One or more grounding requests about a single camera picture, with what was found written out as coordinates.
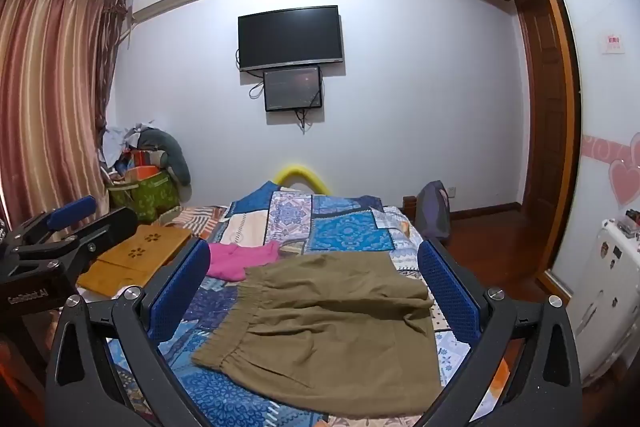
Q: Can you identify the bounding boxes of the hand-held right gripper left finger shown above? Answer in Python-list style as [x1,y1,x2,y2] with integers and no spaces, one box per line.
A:
[45,238,211,427]

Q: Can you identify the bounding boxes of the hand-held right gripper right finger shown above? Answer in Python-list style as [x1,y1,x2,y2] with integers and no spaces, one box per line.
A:
[417,239,584,427]

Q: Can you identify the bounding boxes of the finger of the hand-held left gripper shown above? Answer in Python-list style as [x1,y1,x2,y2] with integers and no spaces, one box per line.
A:
[10,195,98,253]
[49,208,139,269]

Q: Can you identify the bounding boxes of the olive green pants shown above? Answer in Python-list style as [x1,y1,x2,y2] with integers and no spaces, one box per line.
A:
[191,251,442,419]

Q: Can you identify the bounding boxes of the wooden lap desk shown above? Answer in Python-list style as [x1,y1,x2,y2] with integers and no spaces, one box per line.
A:
[76,224,194,296]

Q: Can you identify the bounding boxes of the green patterned bag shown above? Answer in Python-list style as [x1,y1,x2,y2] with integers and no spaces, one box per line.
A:
[107,169,181,224]

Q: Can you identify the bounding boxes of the pink folded garment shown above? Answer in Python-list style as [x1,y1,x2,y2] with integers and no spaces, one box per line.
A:
[205,241,281,283]

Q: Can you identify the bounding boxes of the orange striped bedsheet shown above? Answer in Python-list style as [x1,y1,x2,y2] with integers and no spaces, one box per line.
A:
[150,205,232,241]

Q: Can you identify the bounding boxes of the grey backpack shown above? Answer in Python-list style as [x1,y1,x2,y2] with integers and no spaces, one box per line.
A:
[414,180,453,243]

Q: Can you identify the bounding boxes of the pile of clothes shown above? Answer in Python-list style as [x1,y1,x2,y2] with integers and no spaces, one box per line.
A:
[97,121,157,174]

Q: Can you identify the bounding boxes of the grey plush pillow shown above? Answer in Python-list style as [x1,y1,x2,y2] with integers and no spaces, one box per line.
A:
[137,127,192,187]

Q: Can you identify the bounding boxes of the blue patchwork blanket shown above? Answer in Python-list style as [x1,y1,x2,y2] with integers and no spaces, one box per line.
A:
[100,180,474,427]

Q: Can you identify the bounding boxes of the striped brown curtain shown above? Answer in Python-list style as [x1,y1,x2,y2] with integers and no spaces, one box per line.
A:
[0,0,129,228]

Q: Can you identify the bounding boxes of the white refrigerator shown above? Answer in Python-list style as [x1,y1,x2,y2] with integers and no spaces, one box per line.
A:
[567,217,640,376]

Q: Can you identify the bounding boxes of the yellow foam tube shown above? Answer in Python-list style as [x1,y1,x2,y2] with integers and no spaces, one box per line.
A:
[273,164,329,197]

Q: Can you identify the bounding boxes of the wooden door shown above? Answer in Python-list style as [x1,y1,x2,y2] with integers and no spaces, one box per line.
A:
[514,0,569,269]

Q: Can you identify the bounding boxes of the white wardrobe with pink hearts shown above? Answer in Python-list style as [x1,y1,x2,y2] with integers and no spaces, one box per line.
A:
[520,0,640,299]

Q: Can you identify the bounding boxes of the red and white sticker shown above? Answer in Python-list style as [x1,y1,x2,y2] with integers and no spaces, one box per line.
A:
[602,33,626,56]

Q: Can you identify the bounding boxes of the black hanging cable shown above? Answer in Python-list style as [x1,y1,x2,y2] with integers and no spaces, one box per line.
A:
[295,107,314,136]

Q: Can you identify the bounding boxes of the small black wall monitor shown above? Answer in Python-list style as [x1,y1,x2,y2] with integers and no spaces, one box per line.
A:
[263,66,324,113]

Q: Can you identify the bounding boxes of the black wall television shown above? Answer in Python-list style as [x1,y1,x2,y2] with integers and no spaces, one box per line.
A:
[238,5,345,72]

